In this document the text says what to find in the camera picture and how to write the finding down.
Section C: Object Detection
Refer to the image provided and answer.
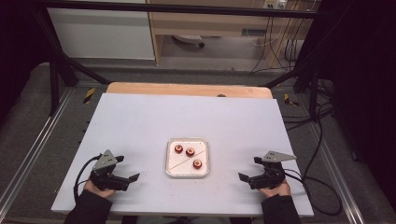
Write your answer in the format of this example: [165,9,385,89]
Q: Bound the white cabinet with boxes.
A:
[46,7,156,61]

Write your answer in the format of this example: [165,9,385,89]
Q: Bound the yellow black tape strip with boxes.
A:
[283,92,300,107]
[82,87,96,105]

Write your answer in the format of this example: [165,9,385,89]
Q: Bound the thin wooden skewer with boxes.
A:
[169,150,206,171]

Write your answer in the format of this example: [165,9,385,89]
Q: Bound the person's left hand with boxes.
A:
[83,179,116,199]

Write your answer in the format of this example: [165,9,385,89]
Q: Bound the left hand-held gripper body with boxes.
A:
[90,149,130,191]

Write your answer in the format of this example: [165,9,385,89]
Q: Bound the black metal frame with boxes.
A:
[31,0,331,117]

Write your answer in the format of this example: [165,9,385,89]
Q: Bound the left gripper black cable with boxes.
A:
[73,153,103,203]

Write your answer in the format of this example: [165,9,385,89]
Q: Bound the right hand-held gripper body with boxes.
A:
[248,150,297,190]

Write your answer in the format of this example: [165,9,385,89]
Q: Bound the grey chair base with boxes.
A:
[172,34,206,49]

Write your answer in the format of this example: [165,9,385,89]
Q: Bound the person's right hand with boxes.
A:
[260,182,291,199]

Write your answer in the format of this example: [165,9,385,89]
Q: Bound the aluminium floor rail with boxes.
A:
[0,88,75,207]
[305,123,366,224]

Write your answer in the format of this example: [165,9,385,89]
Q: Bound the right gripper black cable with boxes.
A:
[282,168,344,217]

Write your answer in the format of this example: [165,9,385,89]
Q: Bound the hanging cable bundle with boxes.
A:
[249,14,313,75]

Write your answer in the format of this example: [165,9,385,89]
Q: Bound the light wooden desk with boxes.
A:
[146,0,321,68]

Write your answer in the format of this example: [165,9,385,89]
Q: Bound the black floor cables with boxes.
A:
[281,77,336,132]

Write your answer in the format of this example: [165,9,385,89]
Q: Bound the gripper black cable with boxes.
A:
[282,168,344,217]
[73,153,103,203]

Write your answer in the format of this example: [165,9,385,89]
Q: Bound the white power strip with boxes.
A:
[262,0,288,9]

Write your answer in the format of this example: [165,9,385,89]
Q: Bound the wooden table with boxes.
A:
[106,81,274,100]

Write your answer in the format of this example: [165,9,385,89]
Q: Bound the square white tray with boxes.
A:
[164,137,210,179]

